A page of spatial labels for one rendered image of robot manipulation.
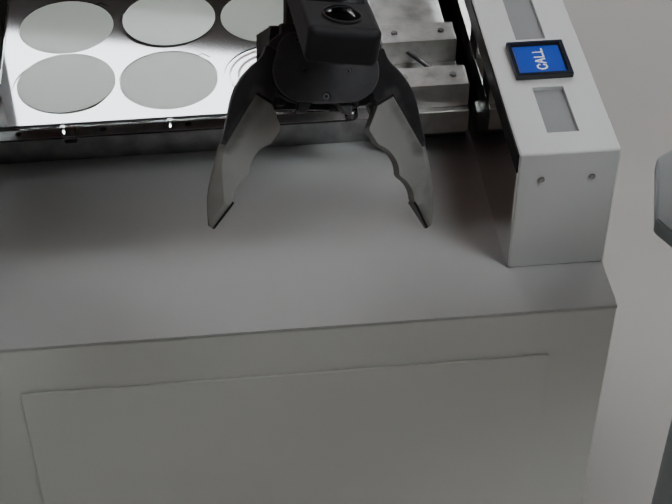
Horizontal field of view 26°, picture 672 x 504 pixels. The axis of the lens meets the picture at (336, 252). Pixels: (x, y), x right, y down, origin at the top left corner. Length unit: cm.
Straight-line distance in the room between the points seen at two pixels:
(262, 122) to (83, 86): 57
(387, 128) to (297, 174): 53
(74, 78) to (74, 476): 41
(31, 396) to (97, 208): 21
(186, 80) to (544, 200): 40
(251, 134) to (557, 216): 48
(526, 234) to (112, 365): 41
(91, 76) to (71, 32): 9
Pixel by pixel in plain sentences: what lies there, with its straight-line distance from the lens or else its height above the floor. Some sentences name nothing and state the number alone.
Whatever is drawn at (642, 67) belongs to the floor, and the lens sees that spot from 314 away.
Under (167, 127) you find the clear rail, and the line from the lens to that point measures 146.
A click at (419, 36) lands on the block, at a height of 91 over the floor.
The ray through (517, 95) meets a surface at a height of 96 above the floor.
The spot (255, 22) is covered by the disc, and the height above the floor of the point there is 90.
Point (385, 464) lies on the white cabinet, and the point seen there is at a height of 61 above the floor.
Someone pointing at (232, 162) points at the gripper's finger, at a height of 118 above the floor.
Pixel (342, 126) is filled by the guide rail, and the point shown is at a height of 84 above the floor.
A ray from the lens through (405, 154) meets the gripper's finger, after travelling 99.
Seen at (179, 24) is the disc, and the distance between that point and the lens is 160.
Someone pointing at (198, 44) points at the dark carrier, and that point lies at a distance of 157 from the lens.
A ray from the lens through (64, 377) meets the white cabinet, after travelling 139.
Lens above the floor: 178
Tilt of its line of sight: 43 degrees down
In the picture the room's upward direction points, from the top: straight up
